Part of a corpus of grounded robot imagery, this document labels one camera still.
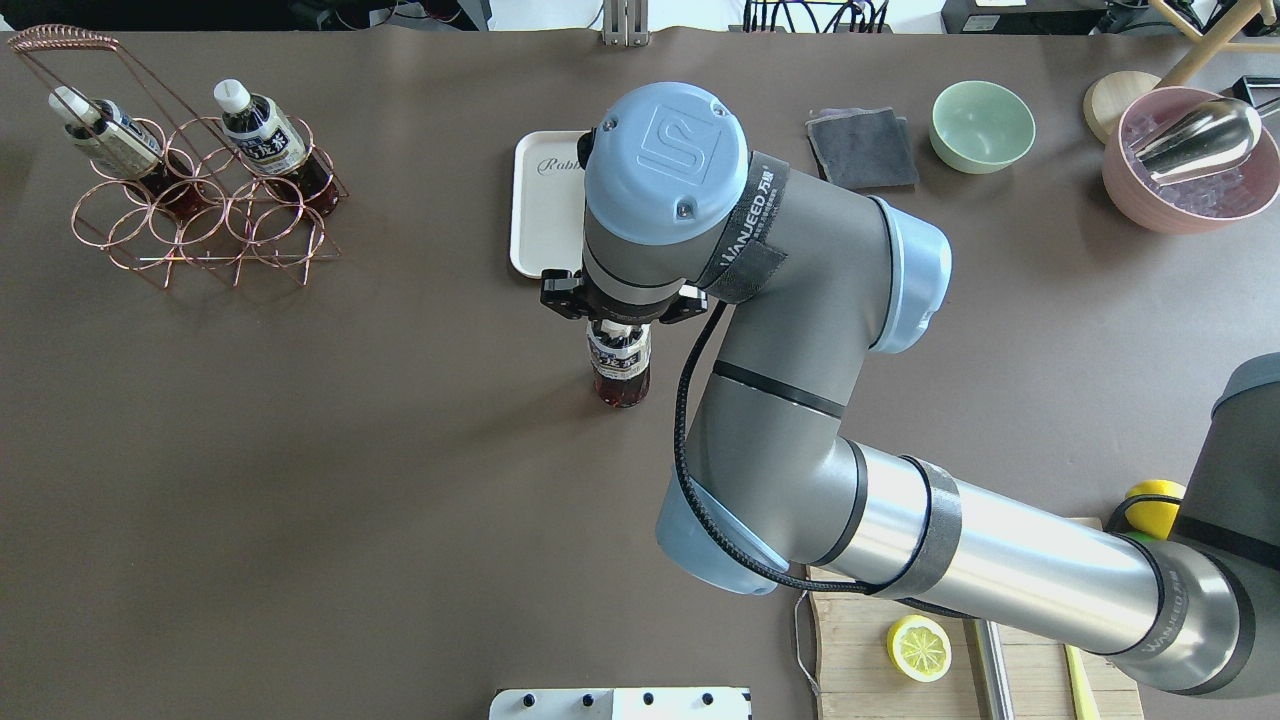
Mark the tea bottle in rack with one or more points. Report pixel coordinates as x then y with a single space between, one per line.
277 152
123 149

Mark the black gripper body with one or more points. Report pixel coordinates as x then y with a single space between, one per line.
562 293

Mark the metal ice scoop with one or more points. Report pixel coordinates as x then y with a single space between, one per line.
1214 136

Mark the grey folded cloth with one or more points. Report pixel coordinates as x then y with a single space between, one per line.
862 149

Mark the white rectangular tray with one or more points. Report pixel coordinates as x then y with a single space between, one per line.
548 203

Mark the green bowl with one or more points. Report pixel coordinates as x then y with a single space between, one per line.
979 127

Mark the wooden cutting board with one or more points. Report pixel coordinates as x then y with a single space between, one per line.
856 678

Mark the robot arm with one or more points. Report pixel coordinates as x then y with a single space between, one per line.
767 491

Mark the half lemon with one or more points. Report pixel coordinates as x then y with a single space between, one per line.
919 648

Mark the pink bowl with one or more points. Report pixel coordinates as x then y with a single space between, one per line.
1198 206

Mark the copper wire bottle rack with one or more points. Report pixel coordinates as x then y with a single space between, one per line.
242 224

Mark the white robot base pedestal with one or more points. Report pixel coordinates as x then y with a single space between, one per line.
662 702

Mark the tea bottle white cap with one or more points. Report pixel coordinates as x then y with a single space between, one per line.
620 358

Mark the clear ice cubes pile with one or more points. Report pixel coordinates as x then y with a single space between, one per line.
1212 161

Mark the yellow-green plastic knife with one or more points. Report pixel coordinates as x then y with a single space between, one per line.
1084 703

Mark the yellow lemon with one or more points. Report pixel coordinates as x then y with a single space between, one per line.
1155 517

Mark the steel muddler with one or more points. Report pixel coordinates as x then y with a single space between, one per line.
994 687

